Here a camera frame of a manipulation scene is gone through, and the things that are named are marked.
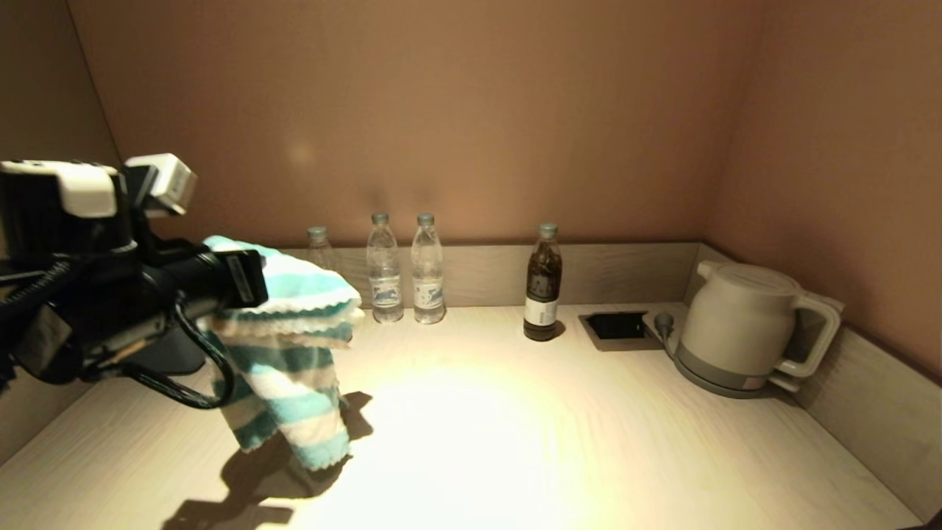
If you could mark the recessed black socket box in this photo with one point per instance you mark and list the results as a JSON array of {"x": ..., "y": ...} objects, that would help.
[{"x": 618, "y": 327}]

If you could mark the grey kettle base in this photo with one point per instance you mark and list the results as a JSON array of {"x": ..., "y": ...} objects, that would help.
[{"x": 706, "y": 375}]

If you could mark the bottle with dark liquid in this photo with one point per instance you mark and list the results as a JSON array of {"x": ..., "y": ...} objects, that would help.
[{"x": 542, "y": 294}]

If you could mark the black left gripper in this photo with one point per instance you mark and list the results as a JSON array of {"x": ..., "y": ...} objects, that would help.
[{"x": 199, "y": 283}]

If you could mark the grey kettle power plug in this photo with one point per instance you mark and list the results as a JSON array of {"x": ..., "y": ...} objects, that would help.
[{"x": 664, "y": 324}]

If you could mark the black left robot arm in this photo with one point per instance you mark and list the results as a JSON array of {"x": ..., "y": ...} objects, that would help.
[{"x": 51, "y": 243}]

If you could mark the clear water bottle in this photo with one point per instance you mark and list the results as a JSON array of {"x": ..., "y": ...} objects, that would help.
[
  {"x": 429, "y": 287},
  {"x": 385, "y": 287}
]

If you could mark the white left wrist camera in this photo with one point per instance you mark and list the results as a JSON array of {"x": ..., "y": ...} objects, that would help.
[{"x": 165, "y": 180}]

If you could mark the white electric kettle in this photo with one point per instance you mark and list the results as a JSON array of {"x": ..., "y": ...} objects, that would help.
[{"x": 739, "y": 316}]

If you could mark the bottle with amber liquid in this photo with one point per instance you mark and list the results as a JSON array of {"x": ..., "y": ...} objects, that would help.
[{"x": 320, "y": 246}]

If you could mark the teal white striped towel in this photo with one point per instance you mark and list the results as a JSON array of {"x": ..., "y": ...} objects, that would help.
[{"x": 294, "y": 368}]

